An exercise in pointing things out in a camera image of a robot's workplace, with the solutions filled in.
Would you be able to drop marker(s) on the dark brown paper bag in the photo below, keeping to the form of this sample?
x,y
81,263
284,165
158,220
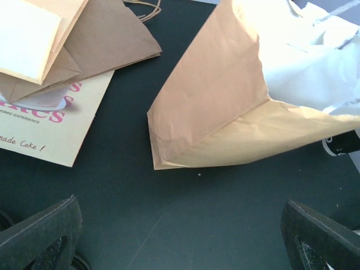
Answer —
x,y
106,37

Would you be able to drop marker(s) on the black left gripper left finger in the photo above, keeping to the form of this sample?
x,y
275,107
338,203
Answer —
x,y
46,240

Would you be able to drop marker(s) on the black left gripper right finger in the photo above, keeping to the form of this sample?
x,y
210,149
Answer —
x,y
314,241

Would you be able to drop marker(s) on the black cup lid stack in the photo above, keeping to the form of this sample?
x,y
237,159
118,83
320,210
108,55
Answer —
x,y
5,221
79,262

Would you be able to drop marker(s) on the cream cakes printed paper bag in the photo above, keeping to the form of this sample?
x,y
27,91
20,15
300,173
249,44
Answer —
x,y
52,126

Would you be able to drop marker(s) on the orange kraft paper bag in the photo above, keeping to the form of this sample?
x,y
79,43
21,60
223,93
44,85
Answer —
x,y
259,78

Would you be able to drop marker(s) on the folded orange paper bag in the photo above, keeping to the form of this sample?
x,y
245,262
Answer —
x,y
33,56

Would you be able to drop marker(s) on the right stack of paper cups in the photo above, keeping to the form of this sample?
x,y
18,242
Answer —
x,y
342,144

